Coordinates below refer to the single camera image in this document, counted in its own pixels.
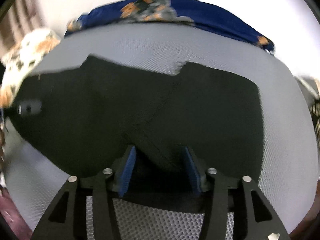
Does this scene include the black pants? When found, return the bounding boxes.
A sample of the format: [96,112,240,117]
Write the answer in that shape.
[10,56,264,212]

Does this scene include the grey mesh mattress cover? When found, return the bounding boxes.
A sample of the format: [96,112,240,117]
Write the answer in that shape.
[1,23,319,239]

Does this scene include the black white striped knit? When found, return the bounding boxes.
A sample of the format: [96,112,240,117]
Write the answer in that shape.
[310,100,320,146]

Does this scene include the white patterned cloth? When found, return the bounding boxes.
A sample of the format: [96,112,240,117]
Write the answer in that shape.
[295,76,319,108]

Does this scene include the white floral pillow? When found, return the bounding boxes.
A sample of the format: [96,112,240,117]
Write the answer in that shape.
[1,28,61,108]

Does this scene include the blue floral blanket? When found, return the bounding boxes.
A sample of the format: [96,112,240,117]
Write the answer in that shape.
[65,0,274,54]

